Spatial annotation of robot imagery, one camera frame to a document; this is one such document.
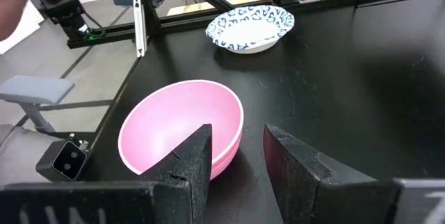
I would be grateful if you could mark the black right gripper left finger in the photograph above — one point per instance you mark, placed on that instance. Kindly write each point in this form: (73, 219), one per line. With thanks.
(174, 196)

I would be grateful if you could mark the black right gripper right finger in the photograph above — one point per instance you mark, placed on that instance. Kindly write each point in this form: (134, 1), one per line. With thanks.
(313, 196)

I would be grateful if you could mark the pink plastic bowl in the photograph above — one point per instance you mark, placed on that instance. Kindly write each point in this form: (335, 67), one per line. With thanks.
(174, 112)

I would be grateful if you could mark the blue patterned paper bowl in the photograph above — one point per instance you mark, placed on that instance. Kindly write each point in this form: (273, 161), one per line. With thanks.
(247, 31)

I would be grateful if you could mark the person's hand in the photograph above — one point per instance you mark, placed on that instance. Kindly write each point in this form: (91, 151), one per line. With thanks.
(14, 1)

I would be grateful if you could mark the black table-level camera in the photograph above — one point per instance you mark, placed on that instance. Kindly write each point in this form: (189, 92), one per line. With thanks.
(66, 161)

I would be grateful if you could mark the white metal bracket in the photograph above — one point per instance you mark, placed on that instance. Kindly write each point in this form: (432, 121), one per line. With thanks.
(139, 25)

